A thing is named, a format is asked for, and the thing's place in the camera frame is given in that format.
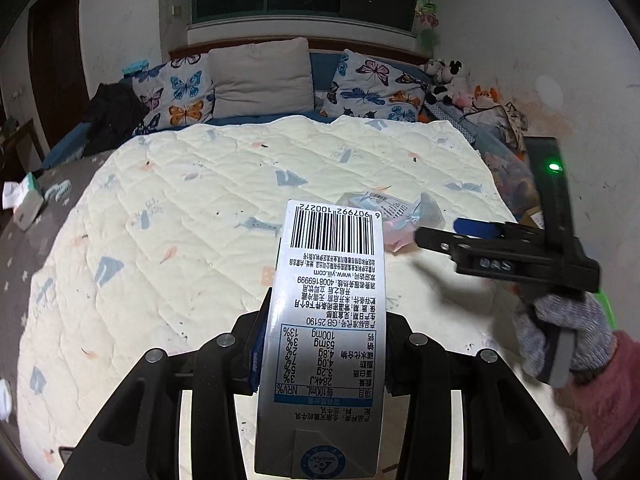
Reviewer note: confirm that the teal cloth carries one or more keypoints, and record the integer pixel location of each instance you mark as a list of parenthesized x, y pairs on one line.
[(136, 67)]

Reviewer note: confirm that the grey pillow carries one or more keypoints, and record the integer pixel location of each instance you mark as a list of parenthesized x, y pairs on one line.
[(260, 80)]

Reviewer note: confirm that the green white tissue box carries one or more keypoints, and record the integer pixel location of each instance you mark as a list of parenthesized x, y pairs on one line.
[(30, 205)]

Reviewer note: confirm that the white blue milk carton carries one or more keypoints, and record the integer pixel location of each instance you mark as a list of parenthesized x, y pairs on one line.
[(325, 310)]

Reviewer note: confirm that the wooden headboard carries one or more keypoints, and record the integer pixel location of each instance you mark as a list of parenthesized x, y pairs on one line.
[(325, 46)]

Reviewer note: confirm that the butterfly print pillow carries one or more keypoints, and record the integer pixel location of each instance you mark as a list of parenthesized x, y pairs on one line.
[(370, 85), (180, 95)]

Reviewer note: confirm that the orange plush toy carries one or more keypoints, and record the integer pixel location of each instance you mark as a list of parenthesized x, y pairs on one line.
[(486, 95)]

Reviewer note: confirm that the cream quilted blanket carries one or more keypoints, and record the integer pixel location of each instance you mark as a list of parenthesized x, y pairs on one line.
[(200, 210)]

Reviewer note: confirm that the grey star print sheet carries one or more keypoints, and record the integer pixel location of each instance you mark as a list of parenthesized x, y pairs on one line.
[(30, 260)]

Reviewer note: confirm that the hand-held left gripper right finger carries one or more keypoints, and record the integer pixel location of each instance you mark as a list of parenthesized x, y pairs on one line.
[(397, 355)]

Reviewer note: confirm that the person's right hand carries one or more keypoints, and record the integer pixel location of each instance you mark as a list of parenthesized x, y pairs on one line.
[(590, 330)]

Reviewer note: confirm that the pink plush toy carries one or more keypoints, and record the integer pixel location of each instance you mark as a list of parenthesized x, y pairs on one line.
[(462, 100)]

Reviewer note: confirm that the cardboard box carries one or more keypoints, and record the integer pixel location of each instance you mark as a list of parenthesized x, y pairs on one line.
[(532, 217)]

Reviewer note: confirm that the light blue hair clip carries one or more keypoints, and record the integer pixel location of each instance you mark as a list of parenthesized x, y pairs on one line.
[(56, 191)]

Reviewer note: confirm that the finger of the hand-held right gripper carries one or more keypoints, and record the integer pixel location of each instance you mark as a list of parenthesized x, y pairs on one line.
[(480, 227), (440, 242)]

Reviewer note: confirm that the clear plastic snack bag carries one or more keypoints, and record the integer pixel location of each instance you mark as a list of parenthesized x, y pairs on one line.
[(395, 210)]

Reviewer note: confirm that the colourful wall decoration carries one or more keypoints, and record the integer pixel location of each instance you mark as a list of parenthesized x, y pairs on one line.
[(427, 20)]

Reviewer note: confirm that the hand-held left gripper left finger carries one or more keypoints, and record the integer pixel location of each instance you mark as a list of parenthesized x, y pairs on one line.
[(235, 355)]

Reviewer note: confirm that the blue bed sheet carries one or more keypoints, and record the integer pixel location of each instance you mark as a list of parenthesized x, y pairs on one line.
[(65, 150)]

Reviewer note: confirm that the person's right forearm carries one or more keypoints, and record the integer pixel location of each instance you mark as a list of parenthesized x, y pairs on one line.
[(615, 410)]

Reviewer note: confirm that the dark wooden door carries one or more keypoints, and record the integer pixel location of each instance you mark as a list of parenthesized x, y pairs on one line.
[(57, 60)]

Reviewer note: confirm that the green plastic basket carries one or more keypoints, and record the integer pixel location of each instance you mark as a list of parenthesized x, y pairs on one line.
[(607, 305)]

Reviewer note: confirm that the black clothing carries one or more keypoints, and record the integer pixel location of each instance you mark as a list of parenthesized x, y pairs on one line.
[(112, 115)]

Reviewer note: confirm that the black white cow plush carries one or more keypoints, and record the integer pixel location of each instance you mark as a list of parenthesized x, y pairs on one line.
[(442, 80)]

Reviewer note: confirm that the beige patterned cloth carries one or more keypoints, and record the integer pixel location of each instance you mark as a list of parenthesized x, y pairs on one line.
[(515, 125)]

